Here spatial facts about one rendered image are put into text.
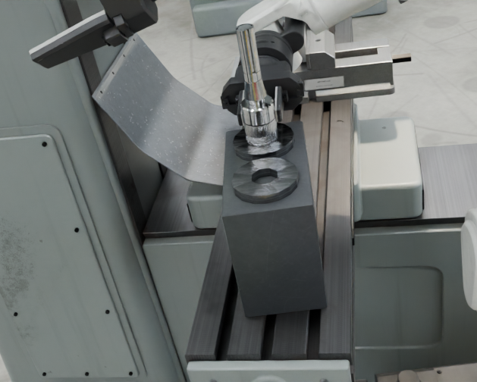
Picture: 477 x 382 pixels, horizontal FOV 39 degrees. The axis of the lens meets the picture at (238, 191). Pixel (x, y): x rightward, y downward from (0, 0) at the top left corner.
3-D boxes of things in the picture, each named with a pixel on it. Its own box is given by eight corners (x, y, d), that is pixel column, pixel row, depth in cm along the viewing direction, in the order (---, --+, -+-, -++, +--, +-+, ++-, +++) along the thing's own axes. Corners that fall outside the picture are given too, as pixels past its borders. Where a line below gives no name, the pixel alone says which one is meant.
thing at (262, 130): (282, 140, 97) (278, 111, 94) (251, 149, 97) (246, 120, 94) (272, 125, 101) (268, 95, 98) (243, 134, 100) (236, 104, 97)
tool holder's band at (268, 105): (278, 111, 94) (277, 104, 94) (246, 120, 94) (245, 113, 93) (268, 95, 98) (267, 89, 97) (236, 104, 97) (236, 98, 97)
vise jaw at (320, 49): (334, 43, 152) (333, 26, 150) (335, 67, 142) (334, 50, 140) (308, 46, 153) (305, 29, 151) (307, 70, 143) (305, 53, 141)
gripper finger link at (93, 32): (23, 48, 44) (107, 7, 43) (46, 61, 47) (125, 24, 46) (30, 70, 44) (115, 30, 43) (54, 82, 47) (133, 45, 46)
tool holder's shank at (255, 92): (271, 103, 94) (259, 28, 88) (249, 109, 94) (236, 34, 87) (264, 93, 97) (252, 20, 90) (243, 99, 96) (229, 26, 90)
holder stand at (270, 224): (315, 214, 114) (302, 111, 103) (328, 308, 96) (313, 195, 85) (245, 224, 116) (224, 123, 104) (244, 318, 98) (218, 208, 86)
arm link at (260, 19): (236, 16, 119) (302, -25, 114) (262, 56, 123) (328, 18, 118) (233, 30, 114) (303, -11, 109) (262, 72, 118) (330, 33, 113)
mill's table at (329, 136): (354, 34, 191) (352, 7, 186) (357, 405, 92) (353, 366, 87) (273, 43, 196) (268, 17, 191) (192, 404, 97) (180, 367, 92)
